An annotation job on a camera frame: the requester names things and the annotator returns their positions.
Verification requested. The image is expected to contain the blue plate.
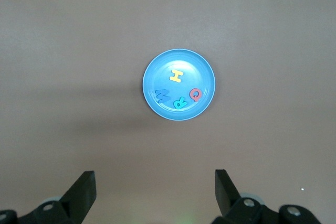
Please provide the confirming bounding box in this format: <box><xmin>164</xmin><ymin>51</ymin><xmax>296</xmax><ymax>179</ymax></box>
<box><xmin>142</xmin><ymin>48</ymin><xmax>216</xmax><ymax>122</ymax></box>

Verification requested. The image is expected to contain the teal foam letter R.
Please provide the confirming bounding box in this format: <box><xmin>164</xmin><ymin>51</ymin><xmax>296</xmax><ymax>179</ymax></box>
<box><xmin>173</xmin><ymin>97</ymin><xmax>188</xmax><ymax>110</ymax></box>

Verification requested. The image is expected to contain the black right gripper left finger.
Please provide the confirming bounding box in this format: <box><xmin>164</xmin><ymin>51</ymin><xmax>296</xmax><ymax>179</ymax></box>
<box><xmin>0</xmin><ymin>170</ymin><xmax>97</xmax><ymax>224</ymax></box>

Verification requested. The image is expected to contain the pink foam letter Q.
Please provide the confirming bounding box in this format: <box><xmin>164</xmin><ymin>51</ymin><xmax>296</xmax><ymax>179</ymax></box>
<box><xmin>189</xmin><ymin>88</ymin><xmax>203</xmax><ymax>103</ymax></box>

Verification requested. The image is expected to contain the blue foam letter M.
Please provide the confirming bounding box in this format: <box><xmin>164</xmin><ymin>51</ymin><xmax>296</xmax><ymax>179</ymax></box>
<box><xmin>154</xmin><ymin>89</ymin><xmax>170</xmax><ymax>104</ymax></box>

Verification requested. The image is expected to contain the yellow foam uppercase H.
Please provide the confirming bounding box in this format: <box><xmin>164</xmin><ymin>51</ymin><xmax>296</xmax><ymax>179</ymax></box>
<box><xmin>169</xmin><ymin>69</ymin><xmax>184</xmax><ymax>83</ymax></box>

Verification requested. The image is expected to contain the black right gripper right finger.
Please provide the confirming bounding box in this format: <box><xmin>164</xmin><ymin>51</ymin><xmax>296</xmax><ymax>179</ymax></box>
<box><xmin>209</xmin><ymin>169</ymin><xmax>322</xmax><ymax>224</ymax></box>

